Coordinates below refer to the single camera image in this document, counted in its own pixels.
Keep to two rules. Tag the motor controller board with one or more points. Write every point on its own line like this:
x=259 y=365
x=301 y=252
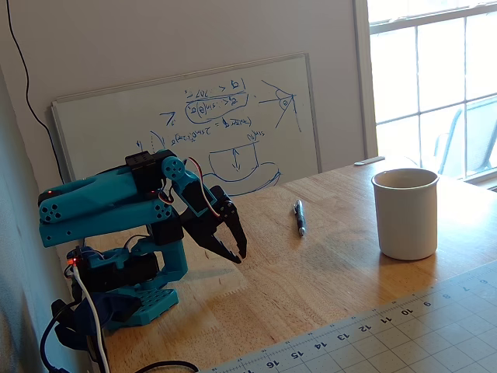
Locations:
x=74 y=259

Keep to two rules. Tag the whiteboard with blue writing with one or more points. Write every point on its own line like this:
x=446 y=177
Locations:
x=240 y=77

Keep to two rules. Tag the outdoor patio chair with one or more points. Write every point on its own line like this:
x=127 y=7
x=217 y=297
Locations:
x=450 y=147

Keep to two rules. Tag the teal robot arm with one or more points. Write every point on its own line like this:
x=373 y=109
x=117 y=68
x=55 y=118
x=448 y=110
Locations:
x=97 y=194

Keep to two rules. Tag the dark blue table clamp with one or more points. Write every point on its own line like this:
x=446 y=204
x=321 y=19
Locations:
x=112 y=307

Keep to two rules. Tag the white framed window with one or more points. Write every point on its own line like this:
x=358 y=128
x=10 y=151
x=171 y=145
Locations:
x=417 y=77

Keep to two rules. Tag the black silver pen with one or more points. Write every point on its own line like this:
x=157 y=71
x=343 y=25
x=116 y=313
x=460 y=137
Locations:
x=300 y=218

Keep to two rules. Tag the small white flat strip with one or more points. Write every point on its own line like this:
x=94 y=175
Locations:
x=369 y=160

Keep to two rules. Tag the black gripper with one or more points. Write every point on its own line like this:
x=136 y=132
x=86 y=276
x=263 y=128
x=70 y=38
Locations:
x=216 y=229

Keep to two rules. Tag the grey gridded cutting mat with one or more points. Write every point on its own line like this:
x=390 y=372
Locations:
x=388 y=342

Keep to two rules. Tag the white ceramic mug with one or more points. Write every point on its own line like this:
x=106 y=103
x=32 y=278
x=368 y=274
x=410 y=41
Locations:
x=407 y=225

